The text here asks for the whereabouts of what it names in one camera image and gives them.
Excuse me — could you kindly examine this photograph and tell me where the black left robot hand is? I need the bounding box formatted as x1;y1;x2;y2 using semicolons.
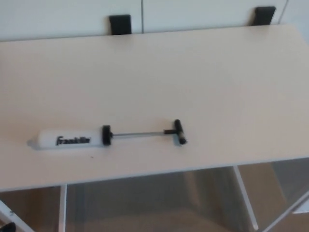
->
0;221;16;232

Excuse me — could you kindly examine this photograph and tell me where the white cabinet row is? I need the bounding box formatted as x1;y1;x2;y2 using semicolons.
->
0;0;309;43

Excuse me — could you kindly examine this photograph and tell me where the white Franklin air pump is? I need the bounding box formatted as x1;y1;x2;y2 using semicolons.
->
27;118;189;151

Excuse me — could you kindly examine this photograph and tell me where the white metal frame bar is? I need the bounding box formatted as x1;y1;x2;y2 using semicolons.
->
262;190;309;232
0;199;28;232

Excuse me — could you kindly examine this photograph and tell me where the black desk clamp bracket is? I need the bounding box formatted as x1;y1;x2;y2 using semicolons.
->
252;6;277;26
108;14;132;36

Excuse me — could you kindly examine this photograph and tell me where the white desk leg frame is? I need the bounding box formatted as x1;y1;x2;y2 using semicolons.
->
232;165;259;231
58;184;68;232

